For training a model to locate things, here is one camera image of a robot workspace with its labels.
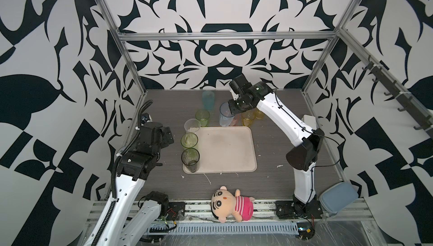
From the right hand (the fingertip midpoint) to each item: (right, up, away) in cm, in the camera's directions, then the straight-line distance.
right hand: (232, 106), depth 83 cm
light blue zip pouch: (+47, -41, -6) cm, 62 cm away
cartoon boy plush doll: (-4, -40, -13) cm, 42 cm away
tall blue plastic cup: (-3, -5, -3) cm, 6 cm away
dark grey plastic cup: (-21, -26, +2) cm, 33 cm away
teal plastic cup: (-13, +4, +25) cm, 29 cm away
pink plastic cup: (+4, -8, +15) cm, 18 cm away
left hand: (-34, -10, -11) cm, 37 cm away
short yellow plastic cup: (+11, -6, +20) cm, 23 cm away
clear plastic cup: (-20, -10, +4) cm, 23 cm away
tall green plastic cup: (-23, -19, +15) cm, 34 cm away
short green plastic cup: (-16, -6, +20) cm, 26 cm away
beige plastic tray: (-3, -23, +9) cm, 25 cm away
